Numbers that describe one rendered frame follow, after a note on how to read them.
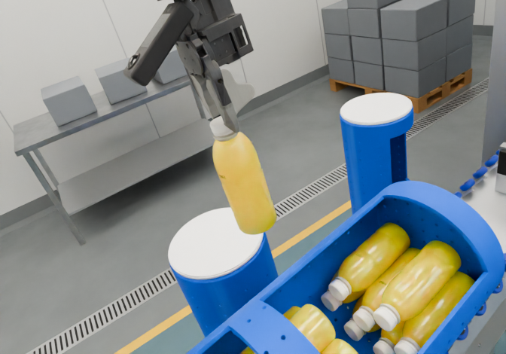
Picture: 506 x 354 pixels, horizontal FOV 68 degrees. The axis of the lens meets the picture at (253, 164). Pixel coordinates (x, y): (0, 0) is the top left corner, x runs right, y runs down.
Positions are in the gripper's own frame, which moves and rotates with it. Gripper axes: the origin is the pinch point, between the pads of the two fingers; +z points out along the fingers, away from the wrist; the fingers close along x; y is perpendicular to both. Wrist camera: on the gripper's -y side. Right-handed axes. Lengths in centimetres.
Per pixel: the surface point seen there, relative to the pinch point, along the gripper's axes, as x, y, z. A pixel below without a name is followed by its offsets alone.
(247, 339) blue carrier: -12.6, -13.8, 26.0
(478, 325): -19, 29, 61
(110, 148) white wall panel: 328, -11, 101
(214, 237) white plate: 36, -4, 44
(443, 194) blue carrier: -11.7, 31.0, 30.1
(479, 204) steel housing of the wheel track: 3, 63, 63
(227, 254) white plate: 27, -5, 44
